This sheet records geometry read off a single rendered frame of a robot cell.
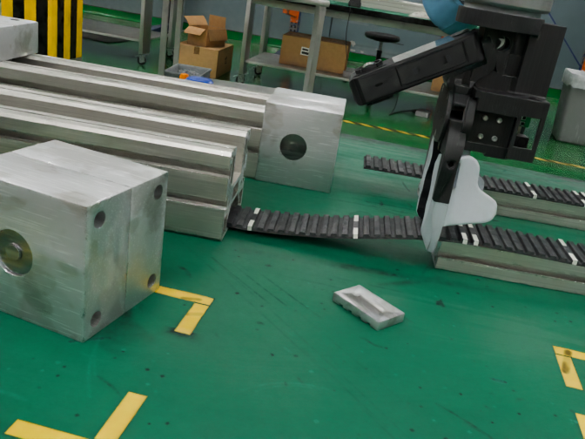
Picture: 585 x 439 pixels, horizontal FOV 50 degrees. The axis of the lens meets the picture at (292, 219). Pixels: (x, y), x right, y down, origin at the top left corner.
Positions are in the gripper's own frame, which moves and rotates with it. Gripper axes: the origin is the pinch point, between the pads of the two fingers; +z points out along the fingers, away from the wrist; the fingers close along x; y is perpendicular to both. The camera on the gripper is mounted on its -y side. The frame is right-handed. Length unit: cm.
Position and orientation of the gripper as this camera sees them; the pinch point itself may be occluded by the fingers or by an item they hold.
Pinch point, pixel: (422, 226)
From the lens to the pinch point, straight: 61.7
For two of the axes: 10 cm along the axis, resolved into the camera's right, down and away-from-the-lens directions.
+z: -1.5, 9.2, 3.7
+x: 1.1, -3.5, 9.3
